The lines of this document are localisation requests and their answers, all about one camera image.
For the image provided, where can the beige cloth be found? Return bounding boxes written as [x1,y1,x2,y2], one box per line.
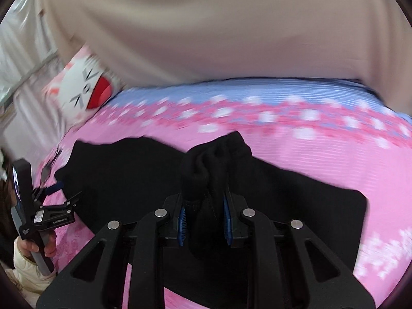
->
[38,0,412,119]

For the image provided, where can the cartoon face pillow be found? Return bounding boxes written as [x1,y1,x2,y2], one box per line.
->
[43,46,127,132]

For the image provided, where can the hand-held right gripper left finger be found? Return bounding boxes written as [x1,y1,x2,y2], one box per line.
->
[36,195,187,309]

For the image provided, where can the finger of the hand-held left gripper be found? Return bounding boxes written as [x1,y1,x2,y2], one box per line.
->
[42,191,83,213]
[32,164,63,200]

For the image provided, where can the black pants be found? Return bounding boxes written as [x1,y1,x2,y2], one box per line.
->
[54,131,368,309]

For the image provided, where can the white sheer curtain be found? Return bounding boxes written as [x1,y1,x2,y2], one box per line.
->
[0,0,78,149]

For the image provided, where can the person's left hand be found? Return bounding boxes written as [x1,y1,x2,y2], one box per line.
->
[21,232,57,258]

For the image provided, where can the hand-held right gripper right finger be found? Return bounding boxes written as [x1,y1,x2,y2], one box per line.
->
[224,188,375,309]

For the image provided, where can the pink floral blanket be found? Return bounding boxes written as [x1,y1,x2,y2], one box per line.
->
[13,77,412,309]

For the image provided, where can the person's left forearm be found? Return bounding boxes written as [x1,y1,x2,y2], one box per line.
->
[6,236,55,308]

